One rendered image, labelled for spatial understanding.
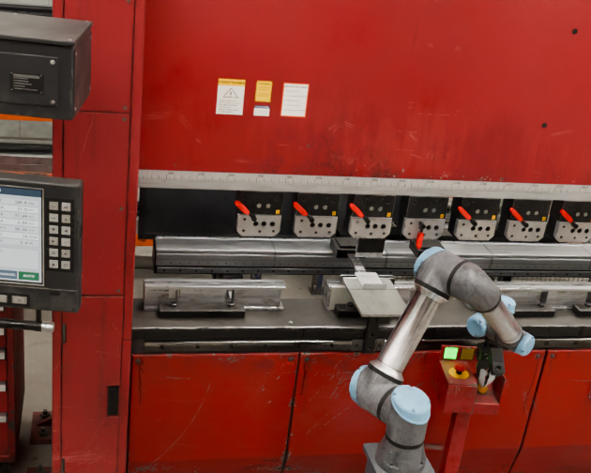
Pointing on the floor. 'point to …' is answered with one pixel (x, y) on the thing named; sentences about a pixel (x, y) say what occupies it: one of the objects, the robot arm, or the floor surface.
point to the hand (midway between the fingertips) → (484, 386)
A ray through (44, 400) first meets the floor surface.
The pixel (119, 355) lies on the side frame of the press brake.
